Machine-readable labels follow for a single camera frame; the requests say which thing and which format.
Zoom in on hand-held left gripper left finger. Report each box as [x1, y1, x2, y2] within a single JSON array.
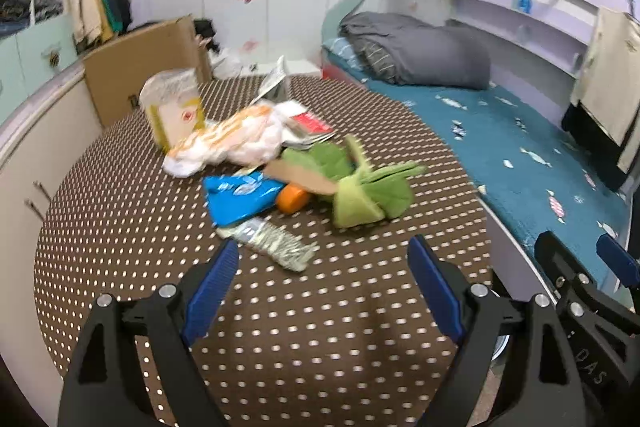
[[56, 238, 241, 427]]

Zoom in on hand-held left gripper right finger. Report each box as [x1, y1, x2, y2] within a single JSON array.
[[406, 234, 590, 427]]

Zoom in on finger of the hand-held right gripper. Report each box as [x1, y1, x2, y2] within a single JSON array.
[[534, 231, 601, 308], [596, 234, 640, 338]]

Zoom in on clear packet of seeds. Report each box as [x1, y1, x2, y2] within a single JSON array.
[[216, 217, 320, 274]]

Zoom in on white round trash bin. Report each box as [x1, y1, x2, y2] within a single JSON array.
[[492, 332, 512, 364]]

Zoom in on blue snack packet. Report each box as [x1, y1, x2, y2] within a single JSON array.
[[202, 172, 287, 226]]

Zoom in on green plush toy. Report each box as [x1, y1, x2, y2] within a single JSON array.
[[280, 134, 427, 229]]

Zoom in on orange round cap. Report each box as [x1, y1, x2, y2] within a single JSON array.
[[276, 186, 308, 214]]

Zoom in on brown cardboard piece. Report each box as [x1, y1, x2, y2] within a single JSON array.
[[263, 159, 341, 198]]

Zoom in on white orange plastic bag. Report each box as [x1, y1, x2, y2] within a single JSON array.
[[162, 101, 291, 178]]

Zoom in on teal candy print bed sheet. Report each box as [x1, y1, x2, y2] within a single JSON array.
[[322, 57, 631, 268]]

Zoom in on black hanging garment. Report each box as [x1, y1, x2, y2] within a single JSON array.
[[561, 102, 640, 192]]

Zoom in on brown dotted tablecloth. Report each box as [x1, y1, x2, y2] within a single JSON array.
[[34, 74, 493, 427]]

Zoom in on cream hanging garment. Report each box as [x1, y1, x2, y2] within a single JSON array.
[[570, 7, 640, 148]]

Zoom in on red white flattened carton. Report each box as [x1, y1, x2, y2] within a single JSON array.
[[285, 103, 337, 151]]

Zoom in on green white milk carton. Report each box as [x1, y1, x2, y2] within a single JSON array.
[[250, 56, 291, 105]]

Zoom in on white curved cabinet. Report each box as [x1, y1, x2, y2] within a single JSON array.
[[0, 69, 106, 358]]

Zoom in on grey blanket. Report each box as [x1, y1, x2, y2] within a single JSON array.
[[340, 11, 492, 90]]

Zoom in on red step with white top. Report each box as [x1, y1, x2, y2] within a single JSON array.
[[277, 57, 351, 82]]

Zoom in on large cardboard box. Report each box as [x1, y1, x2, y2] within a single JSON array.
[[81, 14, 213, 128]]

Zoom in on light blue pillow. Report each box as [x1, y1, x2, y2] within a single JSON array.
[[322, 38, 371, 70]]

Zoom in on black clothes pile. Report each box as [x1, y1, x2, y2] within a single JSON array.
[[192, 19, 223, 52]]

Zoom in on teal drawer cabinet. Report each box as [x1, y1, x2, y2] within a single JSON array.
[[0, 12, 81, 128]]

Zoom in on black patterned folded clothes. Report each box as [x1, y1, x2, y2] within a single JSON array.
[[0, 0, 31, 25]]

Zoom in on white curved bed frame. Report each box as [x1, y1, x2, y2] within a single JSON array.
[[470, 187, 556, 308]]

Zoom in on white wall shelf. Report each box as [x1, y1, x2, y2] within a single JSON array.
[[452, 0, 601, 78]]

